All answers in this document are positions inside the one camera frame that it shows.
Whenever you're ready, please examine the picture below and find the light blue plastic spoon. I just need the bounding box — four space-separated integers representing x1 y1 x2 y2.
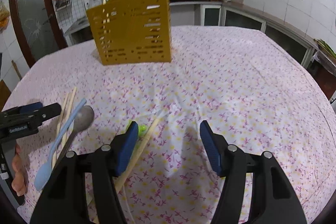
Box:
34 98 87 192

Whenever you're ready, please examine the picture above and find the metal spoon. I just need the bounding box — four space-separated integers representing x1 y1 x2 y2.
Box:
52 105 94 168

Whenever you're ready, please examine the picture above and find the wooden chopstick pair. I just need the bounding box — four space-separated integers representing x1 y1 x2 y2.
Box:
89 113 165 217

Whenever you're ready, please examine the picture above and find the green handled knife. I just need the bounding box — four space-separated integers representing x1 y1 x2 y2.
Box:
126 120 147 143

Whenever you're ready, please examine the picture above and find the steel kitchen sink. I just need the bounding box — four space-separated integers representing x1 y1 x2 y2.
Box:
64 16 90 36

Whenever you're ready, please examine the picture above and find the kitchen counter with cabinets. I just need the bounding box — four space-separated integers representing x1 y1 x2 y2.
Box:
64 0 320 68

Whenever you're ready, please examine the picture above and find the person's left hand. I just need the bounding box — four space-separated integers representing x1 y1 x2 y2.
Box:
11 143 26 197

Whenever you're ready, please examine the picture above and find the orange hanging bag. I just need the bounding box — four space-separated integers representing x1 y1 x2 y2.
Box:
0 1 10 32

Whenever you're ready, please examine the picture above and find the dark wooden glass door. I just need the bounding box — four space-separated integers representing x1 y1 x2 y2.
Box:
9 0 68 67

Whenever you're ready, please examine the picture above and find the floral pink tablecloth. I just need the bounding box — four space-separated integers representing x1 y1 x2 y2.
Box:
5 26 335 223

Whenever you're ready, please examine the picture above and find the yellow perforated utensil holder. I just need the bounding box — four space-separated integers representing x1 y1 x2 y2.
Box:
86 0 171 65

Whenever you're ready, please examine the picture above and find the wooden board with vegetables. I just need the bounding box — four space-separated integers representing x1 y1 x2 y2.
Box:
313 39 335 72

